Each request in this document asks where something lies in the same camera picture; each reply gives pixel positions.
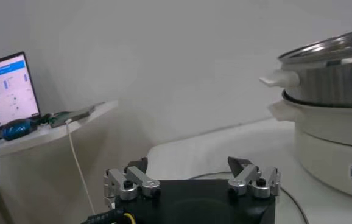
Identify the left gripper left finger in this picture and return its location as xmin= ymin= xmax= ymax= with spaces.
xmin=103 ymin=156 xmax=162 ymax=201

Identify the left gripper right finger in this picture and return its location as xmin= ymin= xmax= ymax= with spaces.
xmin=227 ymin=156 xmax=283 ymax=200

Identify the round glass pot lid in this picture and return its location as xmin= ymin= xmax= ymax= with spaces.
xmin=189 ymin=171 xmax=310 ymax=224

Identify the stainless steel steamer basket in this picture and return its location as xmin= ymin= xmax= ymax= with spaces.
xmin=258 ymin=26 xmax=352 ymax=108

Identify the white electric cooker base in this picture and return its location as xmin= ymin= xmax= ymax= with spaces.
xmin=267 ymin=90 xmax=352 ymax=202

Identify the black smartphone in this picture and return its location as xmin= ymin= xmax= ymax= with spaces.
xmin=49 ymin=105 xmax=97 ymax=128

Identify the white side table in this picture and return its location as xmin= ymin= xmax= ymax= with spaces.
xmin=0 ymin=100 xmax=119 ymax=224

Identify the blue computer mouse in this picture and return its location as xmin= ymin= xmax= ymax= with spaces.
xmin=1 ymin=118 xmax=39 ymax=142

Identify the black laptop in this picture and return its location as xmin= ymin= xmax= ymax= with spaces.
xmin=0 ymin=51 xmax=42 ymax=147

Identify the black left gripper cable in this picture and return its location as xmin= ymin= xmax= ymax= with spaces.
xmin=80 ymin=208 xmax=137 ymax=224

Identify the white charging cable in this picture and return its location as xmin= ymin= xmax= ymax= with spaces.
xmin=65 ymin=118 xmax=97 ymax=215

